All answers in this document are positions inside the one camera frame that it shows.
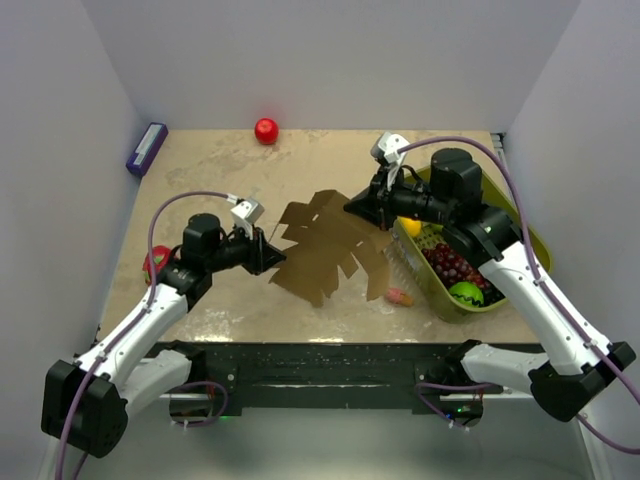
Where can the red dragon fruit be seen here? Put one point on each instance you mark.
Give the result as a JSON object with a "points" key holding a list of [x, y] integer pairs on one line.
{"points": [[159, 257]]}

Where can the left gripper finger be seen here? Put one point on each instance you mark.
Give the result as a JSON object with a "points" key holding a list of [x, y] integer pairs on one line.
{"points": [[264, 248], [262, 261]]}

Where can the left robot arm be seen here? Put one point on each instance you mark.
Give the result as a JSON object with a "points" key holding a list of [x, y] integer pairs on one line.
{"points": [[88, 402]]}

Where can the green round toy fruit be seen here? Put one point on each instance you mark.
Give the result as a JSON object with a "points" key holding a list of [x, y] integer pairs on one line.
{"points": [[467, 293]]}

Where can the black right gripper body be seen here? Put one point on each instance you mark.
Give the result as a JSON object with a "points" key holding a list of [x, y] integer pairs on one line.
{"points": [[407, 199]]}

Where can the pink toy ice cream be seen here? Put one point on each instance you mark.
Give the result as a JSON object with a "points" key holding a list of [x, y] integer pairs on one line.
{"points": [[398, 296]]}

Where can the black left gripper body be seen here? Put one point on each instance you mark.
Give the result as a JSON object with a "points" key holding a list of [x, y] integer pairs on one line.
{"points": [[241, 250]]}

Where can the brown cardboard box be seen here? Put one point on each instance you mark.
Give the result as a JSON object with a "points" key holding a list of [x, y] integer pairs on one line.
{"points": [[327, 242]]}

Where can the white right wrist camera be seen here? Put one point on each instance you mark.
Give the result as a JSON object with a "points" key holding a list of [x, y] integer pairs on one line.
{"points": [[386, 151]]}

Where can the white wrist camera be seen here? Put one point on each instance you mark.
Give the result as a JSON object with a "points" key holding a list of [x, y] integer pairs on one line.
{"points": [[386, 151], [244, 215]]}

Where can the aluminium frame rail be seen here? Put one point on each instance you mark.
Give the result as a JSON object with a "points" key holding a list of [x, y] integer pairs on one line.
{"points": [[474, 392]]}

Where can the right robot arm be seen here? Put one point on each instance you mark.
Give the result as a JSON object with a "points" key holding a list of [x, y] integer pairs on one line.
{"points": [[577, 362]]}

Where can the orange in basket front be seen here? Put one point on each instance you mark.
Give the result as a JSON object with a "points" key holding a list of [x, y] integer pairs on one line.
{"points": [[412, 227]]}

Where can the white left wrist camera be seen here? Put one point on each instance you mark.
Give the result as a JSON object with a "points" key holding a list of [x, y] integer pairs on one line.
{"points": [[244, 215]]}

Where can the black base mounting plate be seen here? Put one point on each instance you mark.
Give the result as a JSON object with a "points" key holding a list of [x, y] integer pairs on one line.
{"points": [[233, 377]]}

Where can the dark red grape bunch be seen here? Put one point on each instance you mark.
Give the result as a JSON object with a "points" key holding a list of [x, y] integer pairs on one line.
{"points": [[451, 268]]}

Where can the red apple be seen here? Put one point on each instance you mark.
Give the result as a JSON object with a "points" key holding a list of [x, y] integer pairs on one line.
{"points": [[266, 131]]}

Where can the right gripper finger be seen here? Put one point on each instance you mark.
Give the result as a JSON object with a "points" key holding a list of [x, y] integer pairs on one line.
{"points": [[367, 208], [378, 187]]}

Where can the purple white rectangular box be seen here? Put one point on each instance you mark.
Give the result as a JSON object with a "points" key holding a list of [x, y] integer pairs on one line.
{"points": [[147, 148]]}

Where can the olive green plastic basket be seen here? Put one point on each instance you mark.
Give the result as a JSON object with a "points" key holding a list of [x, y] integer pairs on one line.
{"points": [[437, 295]]}

